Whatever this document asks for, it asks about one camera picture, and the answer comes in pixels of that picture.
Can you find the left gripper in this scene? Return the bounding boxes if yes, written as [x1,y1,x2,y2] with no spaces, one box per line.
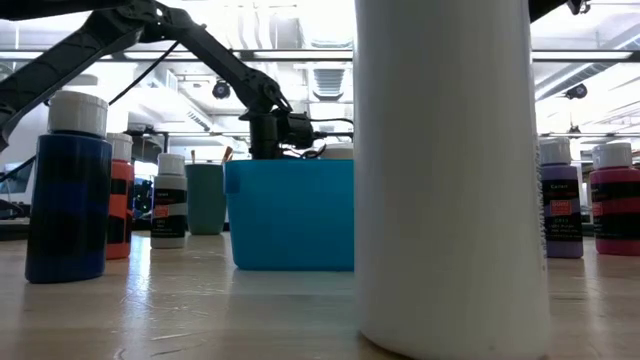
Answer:
[238,109,317,161]

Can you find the small white paint bottle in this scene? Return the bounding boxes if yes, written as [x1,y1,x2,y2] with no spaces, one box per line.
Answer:
[150,153,189,250]

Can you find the small red-orange paint bottle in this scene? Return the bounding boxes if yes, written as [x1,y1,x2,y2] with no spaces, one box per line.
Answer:
[105,132,136,261]

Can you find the large white paint bottle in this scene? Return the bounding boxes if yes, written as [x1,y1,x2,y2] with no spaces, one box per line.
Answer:
[352,0,552,360]

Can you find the small dark blue paint bottle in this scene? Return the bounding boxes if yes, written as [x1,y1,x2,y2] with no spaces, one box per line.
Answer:
[24,90,113,285]

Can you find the small purple paint bottle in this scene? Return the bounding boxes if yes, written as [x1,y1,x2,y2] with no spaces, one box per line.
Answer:
[538,137,585,260]

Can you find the small crimson paint bottle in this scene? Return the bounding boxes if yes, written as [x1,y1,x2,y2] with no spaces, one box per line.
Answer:
[588,142,640,257]

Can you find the ceiling air vent grille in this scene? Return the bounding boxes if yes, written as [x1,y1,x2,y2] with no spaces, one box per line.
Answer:
[312,67,346,101]

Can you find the black ceiling spotlight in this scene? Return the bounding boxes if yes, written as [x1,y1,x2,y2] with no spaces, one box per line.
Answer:
[564,82,590,101]
[211,78,233,101]

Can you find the blue plastic bin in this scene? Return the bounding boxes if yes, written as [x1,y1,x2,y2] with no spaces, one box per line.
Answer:
[223,159,355,273]

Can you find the horizontal overhead rig beam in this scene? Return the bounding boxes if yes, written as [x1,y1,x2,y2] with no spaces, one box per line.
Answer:
[0,48,640,64]

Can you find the dark green cup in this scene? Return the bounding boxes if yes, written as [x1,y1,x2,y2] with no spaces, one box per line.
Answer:
[184,163,227,236]

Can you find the background computer monitor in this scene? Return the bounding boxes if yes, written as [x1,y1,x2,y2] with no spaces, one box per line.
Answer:
[0,159,35,197]

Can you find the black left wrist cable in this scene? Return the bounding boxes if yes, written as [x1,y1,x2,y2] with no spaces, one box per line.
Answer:
[107,42,355,160]

